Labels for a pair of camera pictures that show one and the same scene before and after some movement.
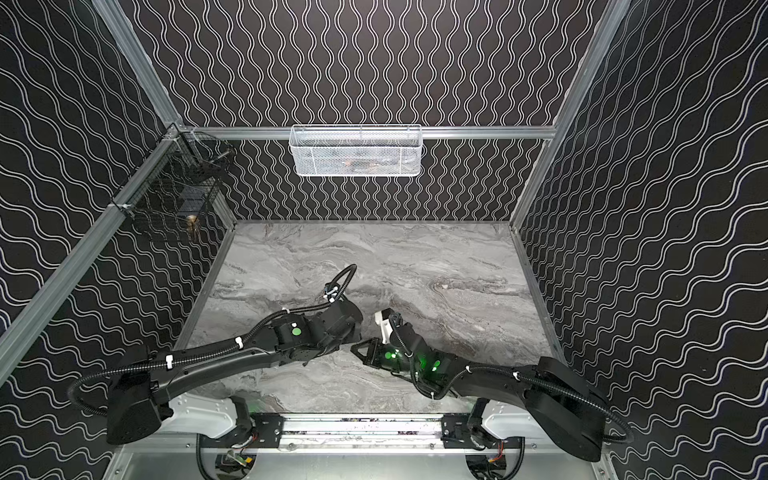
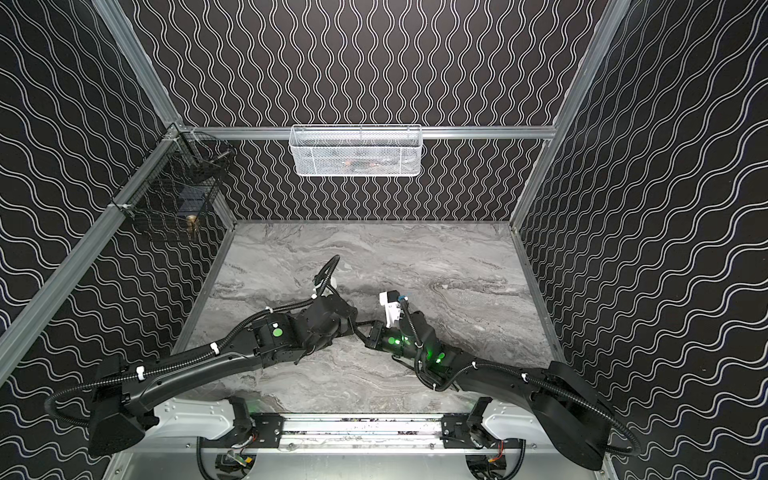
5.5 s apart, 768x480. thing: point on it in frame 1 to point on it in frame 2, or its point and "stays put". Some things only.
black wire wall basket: x=179 y=175 stays put
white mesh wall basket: x=359 y=150 stays put
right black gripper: x=372 y=351 to x=377 y=335
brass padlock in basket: x=192 y=222 stays put
